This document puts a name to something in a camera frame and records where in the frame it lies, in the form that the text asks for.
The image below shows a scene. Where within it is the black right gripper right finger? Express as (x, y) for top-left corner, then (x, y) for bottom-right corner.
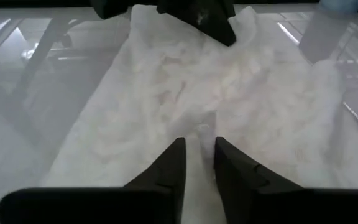
(214, 136), (358, 224)

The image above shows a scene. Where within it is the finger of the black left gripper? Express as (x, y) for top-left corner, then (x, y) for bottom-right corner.
(157, 0), (237, 47)

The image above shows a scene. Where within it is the white textured towel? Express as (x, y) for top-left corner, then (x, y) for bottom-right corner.
(40, 3), (358, 224)

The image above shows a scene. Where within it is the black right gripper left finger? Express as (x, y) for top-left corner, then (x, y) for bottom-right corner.
(0, 138), (186, 224)

